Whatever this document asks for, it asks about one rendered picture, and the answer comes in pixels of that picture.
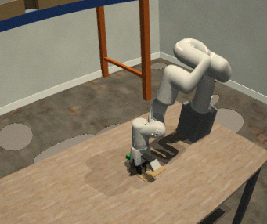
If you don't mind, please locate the tan flat mat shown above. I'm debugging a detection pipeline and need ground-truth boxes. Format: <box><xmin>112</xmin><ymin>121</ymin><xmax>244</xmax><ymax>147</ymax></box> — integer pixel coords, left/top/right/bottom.
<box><xmin>128</xmin><ymin>164</ymin><xmax>166</xmax><ymax>182</ymax></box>

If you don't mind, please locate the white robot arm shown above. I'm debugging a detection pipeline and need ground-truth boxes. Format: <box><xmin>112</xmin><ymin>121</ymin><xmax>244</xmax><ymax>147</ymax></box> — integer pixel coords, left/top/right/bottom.
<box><xmin>132</xmin><ymin>38</ymin><xmax>232</xmax><ymax>150</ymax></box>

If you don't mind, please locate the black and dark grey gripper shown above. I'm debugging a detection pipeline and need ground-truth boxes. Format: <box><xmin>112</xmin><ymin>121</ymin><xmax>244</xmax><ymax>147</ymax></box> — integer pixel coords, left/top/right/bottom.
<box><xmin>130</xmin><ymin>144</ymin><xmax>151</xmax><ymax>174</ymax></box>

